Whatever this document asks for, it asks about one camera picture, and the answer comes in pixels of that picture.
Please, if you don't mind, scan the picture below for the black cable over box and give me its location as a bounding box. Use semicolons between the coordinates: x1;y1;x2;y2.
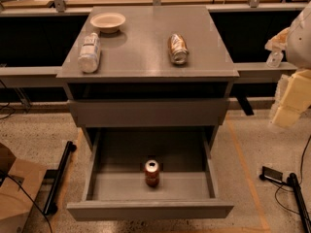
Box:
0;170;53;233

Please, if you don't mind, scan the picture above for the clear plastic water bottle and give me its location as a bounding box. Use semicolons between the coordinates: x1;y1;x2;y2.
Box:
78;33;101;73

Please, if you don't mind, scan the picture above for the open grey middle drawer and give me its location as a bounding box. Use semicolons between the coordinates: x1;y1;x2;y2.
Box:
67;127;233;221

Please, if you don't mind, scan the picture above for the closed grey top drawer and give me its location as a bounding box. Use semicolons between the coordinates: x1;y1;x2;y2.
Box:
68;99;228;127

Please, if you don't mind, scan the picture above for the black floor bar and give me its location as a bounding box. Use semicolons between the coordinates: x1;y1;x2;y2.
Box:
44;141;77;216
288;173;311;233

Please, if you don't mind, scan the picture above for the grey drawer cabinet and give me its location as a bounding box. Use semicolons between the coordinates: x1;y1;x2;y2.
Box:
57;6;239;145

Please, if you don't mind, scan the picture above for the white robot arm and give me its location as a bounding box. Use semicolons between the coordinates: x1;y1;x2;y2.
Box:
264;3;311;128

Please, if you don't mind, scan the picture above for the clear sanitizer pump bottle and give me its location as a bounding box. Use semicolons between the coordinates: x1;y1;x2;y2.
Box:
266;50;284;68

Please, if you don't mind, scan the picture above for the cardboard box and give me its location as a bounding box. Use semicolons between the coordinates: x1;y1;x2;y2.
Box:
0;144;47;233

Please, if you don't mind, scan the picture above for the small black floor device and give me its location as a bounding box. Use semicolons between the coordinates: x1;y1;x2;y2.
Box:
259;166;283;183

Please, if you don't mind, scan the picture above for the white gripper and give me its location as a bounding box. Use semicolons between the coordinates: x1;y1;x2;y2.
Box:
264;27;311;128

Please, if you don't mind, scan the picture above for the grey metal rail frame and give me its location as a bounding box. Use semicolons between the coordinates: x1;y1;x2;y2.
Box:
0;2;307;87

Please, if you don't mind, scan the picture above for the black cable right floor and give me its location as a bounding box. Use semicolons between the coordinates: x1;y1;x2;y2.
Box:
273;134;311;216

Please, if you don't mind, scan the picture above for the beige paper bowl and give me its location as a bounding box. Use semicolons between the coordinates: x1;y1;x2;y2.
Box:
90;13;125;34

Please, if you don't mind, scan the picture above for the black floor bar left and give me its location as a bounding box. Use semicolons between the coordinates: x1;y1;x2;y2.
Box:
44;141;77;216

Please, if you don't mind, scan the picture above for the red coke can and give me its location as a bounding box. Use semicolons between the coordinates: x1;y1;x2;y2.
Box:
144;159;159;187

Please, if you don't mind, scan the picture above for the black floor bar right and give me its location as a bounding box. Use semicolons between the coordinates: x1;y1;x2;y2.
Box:
288;173;311;233

